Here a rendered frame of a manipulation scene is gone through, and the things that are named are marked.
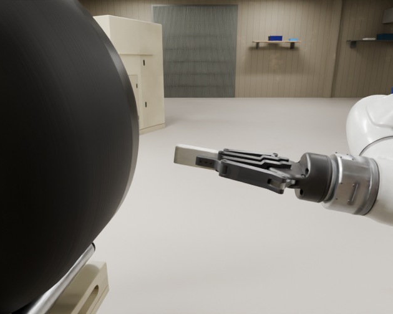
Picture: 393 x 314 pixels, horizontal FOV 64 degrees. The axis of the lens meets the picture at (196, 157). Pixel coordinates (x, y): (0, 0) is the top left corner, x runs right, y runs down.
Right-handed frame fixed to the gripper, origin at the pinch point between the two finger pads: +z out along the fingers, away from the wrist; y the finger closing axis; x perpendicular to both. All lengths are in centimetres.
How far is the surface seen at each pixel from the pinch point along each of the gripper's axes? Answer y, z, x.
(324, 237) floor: -178, -91, 103
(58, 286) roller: 4.8, 20.6, 26.8
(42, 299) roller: 8.7, 21.0, 26.4
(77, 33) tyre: 5.2, 17.8, -15.9
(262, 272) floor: -128, -41, 110
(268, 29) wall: -1215, -81, -146
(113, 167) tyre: 6.6, 11.2, 1.6
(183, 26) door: -1166, 226, -113
